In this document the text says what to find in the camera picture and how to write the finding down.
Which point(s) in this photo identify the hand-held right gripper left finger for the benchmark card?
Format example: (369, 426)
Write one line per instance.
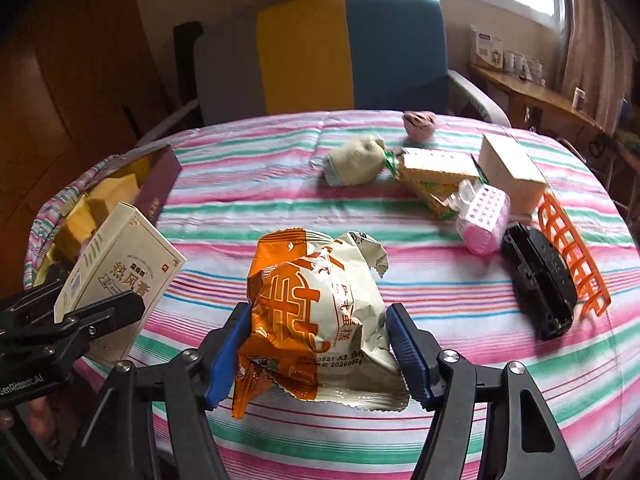
(230, 355)

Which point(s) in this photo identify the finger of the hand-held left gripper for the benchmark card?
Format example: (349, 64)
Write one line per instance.
(110, 310)
(30, 302)

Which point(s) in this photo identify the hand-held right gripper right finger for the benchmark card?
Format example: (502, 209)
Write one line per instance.
(407, 355)

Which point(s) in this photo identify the cream medicine box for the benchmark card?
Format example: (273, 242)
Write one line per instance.
(120, 260)

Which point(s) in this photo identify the orange and white snack bag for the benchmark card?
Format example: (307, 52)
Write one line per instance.
(310, 310)

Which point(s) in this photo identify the gold-lined metal tin container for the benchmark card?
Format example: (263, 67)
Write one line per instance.
(160, 180)

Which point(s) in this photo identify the black plastic device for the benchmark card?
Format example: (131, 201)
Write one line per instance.
(540, 280)

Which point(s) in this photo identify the orange plastic rack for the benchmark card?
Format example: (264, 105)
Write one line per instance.
(570, 255)

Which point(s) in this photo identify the person's left hand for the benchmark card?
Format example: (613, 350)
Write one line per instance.
(35, 417)

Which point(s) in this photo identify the pink plastic hair roller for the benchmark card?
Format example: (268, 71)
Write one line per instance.
(485, 220)

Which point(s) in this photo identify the striped pink green tablecloth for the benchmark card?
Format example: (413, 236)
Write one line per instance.
(250, 185)

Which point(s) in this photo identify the rolled beige sock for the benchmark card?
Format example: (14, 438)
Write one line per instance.
(355, 160)

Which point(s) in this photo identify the white cardboard box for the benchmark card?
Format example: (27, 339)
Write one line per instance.
(510, 175)

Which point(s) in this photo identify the wooden wardrobe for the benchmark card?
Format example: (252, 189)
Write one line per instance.
(50, 60)

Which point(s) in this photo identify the wooden side desk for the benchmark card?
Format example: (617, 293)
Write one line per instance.
(540, 95)

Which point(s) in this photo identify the small white bottle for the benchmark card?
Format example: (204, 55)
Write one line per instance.
(579, 99)

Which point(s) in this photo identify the row of white cups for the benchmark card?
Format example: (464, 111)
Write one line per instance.
(525, 67)

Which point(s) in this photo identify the white boxes on desk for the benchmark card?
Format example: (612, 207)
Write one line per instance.
(487, 50)

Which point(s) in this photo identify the grey yellow blue armchair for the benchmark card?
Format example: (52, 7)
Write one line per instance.
(325, 50)

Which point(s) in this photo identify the beige curtain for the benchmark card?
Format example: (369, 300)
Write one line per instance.
(595, 35)

